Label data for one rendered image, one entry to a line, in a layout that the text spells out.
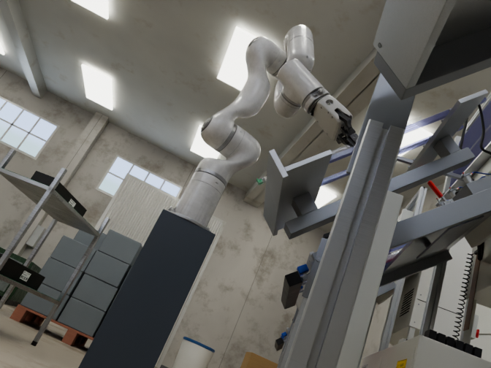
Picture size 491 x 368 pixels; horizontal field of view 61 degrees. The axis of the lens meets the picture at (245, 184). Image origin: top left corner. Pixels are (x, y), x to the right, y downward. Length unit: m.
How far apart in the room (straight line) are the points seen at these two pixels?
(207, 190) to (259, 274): 8.58
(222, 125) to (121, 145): 8.84
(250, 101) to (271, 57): 0.21
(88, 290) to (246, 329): 5.18
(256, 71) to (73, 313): 4.11
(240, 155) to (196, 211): 0.27
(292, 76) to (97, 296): 4.31
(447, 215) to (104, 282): 4.39
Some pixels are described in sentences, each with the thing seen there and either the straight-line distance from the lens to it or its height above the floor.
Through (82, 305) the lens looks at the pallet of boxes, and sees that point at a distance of 5.23.
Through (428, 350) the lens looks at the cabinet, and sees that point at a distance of 1.21.
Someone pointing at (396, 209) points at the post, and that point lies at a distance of 0.98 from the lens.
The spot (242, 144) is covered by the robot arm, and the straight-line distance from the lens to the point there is 1.48.
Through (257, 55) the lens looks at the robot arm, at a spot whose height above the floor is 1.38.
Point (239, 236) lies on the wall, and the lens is 9.93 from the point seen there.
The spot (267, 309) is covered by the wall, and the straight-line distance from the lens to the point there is 9.90.
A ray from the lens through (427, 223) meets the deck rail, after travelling 1.31.
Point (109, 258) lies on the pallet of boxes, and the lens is 5.27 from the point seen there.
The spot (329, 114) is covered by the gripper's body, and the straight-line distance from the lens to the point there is 1.19.
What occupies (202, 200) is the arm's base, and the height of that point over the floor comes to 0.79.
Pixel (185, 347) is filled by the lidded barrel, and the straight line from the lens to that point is 5.99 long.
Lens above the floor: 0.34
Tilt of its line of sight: 24 degrees up
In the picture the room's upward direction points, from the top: 24 degrees clockwise
